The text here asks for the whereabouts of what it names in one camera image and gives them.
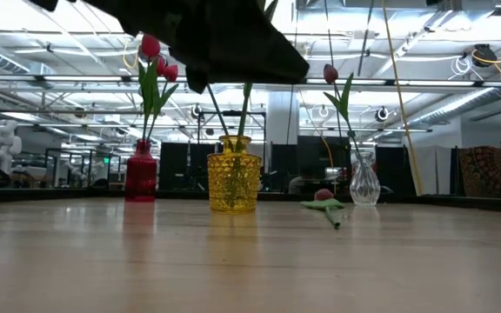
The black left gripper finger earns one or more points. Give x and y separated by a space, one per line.
242 48
198 82

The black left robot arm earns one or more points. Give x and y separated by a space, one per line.
46 4

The red ribbed glass vase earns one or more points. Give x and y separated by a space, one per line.
141 174

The yellow textured glass vase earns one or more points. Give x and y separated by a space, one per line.
233 187

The clear ribbed glass vase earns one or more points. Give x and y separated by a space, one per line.
365 187

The small round ceiling reel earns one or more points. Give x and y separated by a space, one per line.
381 114

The white humanoid robot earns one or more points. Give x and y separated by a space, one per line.
3 143

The white fabric panel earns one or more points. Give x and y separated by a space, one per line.
426 169

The patterned red fabric panel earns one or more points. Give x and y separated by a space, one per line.
483 169

